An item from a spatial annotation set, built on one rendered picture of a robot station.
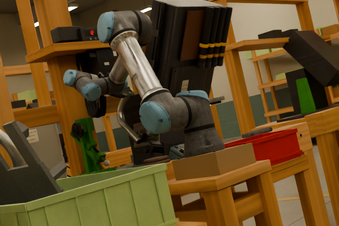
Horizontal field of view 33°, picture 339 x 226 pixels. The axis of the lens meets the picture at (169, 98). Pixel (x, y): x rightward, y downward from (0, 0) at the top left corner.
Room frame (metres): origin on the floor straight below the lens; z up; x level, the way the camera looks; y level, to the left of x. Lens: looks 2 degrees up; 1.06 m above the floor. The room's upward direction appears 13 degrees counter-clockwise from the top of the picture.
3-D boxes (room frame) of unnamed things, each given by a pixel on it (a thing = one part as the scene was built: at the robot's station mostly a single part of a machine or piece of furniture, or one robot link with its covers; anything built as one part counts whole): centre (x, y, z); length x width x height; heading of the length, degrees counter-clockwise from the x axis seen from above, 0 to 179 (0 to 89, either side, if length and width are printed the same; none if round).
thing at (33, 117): (3.15, 0.33, 1.23); 1.30 x 0.05 x 0.09; 136
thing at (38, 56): (3.08, 0.25, 1.52); 0.90 x 0.25 x 0.04; 136
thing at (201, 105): (2.12, -0.08, 1.09); 0.13 x 0.12 x 0.14; 125
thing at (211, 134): (2.11, -0.08, 0.97); 0.15 x 0.15 x 0.10
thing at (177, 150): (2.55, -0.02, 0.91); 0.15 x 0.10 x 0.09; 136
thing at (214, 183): (2.11, -0.08, 0.83); 0.32 x 0.32 x 0.04; 46
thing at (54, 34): (2.84, 0.42, 1.59); 0.15 x 0.07 x 0.07; 136
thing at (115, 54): (2.96, 0.29, 1.42); 0.17 x 0.12 x 0.15; 136
